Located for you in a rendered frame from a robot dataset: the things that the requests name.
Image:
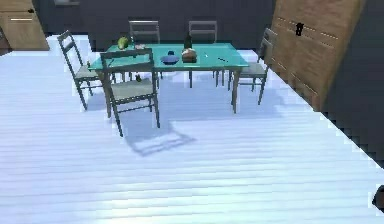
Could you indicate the dark round object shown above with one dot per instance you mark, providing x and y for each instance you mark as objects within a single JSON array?
[{"x": 379, "y": 199}]

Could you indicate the green lettuce head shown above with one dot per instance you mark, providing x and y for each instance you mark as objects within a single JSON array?
[{"x": 122, "y": 42}]

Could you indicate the small pink dish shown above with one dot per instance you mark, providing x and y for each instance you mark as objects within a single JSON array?
[{"x": 139, "y": 46}]

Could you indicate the brown wooden door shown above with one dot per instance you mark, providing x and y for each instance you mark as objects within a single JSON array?
[{"x": 310, "y": 50}]

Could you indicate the blue bowl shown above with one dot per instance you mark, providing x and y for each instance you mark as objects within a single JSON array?
[{"x": 169, "y": 59}]

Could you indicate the light wooden cupboard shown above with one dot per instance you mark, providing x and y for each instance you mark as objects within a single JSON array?
[{"x": 23, "y": 28}]

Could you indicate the teal dining table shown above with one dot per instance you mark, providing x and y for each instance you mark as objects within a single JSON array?
[{"x": 213, "y": 56}]

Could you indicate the dark green bottle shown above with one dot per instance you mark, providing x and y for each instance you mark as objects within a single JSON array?
[{"x": 188, "y": 41}]

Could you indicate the grey wooden chair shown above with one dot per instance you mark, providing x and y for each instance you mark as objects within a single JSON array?
[
  {"x": 131, "y": 90},
  {"x": 144, "y": 30},
  {"x": 203, "y": 30},
  {"x": 255, "y": 69},
  {"x": 83, "y": 71}
]

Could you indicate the black pencil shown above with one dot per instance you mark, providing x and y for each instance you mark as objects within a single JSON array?
[{"x": 223, "y": 59}]

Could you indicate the brown bread loaf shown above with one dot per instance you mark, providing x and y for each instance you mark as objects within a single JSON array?
[{"x": 189, "y": 55}]

